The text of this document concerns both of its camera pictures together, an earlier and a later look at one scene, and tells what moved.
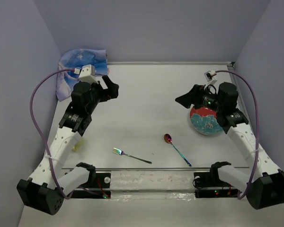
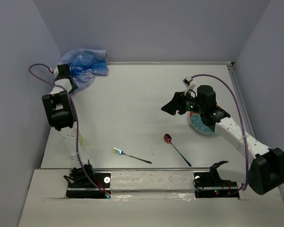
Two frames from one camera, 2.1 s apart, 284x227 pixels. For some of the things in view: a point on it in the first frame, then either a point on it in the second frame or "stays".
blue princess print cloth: [78, 58] stays
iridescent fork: [121, 152] stays
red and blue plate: [203, 120] stays
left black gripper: [112, 88] -> [74, 87]
